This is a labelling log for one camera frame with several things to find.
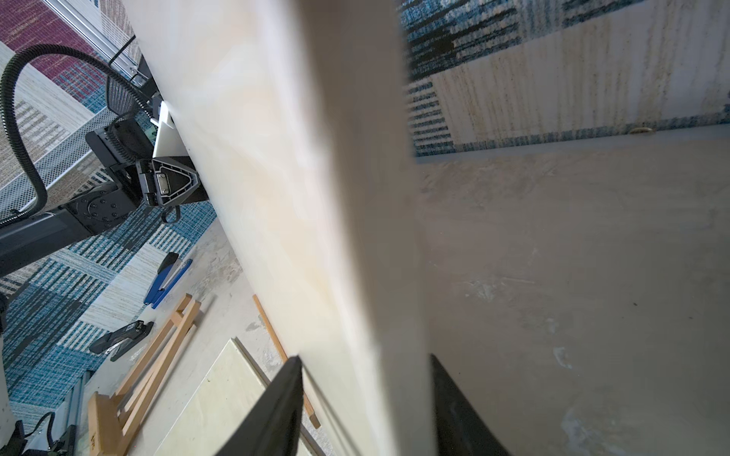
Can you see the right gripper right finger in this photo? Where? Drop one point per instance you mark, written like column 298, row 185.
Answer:
column 459, row 429

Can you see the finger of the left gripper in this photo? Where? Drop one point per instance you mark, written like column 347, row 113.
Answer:
column 170, row 181

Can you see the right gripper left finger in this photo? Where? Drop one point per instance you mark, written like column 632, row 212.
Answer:
column 273, row 425

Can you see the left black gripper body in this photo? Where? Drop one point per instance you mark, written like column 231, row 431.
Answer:
column 126, row 155

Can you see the light wooden board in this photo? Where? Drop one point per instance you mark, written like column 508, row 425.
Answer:
column 294, row 114
column 227, row 393

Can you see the small wooden easel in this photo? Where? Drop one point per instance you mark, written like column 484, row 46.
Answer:
column 308, row 407
column 114, row 420

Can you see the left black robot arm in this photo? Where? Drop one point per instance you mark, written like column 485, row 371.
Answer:
column 93, row 212

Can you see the blue stapler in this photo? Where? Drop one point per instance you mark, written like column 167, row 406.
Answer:
column 170, row 271

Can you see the black stapler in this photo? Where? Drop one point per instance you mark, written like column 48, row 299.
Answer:
column 118, row 343

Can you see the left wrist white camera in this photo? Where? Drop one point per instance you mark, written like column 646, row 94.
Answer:
column 168, row 142

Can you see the black wire mesh shelf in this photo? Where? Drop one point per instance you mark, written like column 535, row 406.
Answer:
column 122, row 103

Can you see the white wire mesh basket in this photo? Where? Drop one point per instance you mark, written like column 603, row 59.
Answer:
column 62, row 158

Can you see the aluminium front rail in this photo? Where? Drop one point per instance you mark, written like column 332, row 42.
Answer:
column 58, row 432

